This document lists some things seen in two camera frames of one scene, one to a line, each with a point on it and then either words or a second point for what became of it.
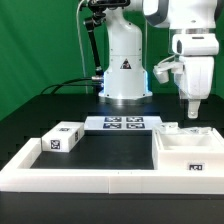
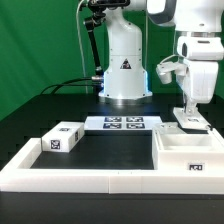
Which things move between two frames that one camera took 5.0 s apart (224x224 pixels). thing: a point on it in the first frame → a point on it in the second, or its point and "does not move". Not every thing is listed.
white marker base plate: x=120 y=125 does not move
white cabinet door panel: x=167 y=128 does not move
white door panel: x=196 y=131 → x=191 y=121
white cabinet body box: x=187 y=152 does not move
